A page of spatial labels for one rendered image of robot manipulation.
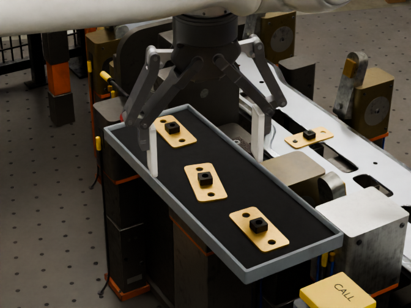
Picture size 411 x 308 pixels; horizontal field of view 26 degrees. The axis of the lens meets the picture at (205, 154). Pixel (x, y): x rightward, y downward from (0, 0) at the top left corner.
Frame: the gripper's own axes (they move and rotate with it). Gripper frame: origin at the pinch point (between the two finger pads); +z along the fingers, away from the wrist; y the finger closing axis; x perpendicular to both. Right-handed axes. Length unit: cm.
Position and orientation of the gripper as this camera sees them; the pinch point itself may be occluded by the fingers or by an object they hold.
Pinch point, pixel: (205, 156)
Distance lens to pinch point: 112.0
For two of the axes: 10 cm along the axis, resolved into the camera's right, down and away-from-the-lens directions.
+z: 0.0, 8.5, 5.3
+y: 9.7, -1.3, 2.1
